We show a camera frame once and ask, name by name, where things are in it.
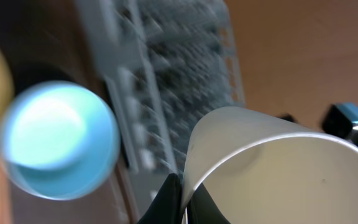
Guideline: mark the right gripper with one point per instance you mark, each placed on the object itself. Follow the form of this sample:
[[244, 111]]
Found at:
[[341, 121]]

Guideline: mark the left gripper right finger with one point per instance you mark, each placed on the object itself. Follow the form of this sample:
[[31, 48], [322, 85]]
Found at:
[[202, 209]]

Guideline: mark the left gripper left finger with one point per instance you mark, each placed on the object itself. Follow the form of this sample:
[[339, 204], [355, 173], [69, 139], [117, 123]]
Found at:
[[165, 208]]

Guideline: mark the white cup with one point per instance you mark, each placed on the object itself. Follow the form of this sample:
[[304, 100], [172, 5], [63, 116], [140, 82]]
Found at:
[[250, 167]]

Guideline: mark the light blue bowl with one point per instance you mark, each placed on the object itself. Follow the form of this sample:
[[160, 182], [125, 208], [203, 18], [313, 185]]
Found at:
[[58, 140]]

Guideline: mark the grey dishwasher rack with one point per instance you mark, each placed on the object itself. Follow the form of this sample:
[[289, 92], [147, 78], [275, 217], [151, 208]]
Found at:
[[166, 64]]

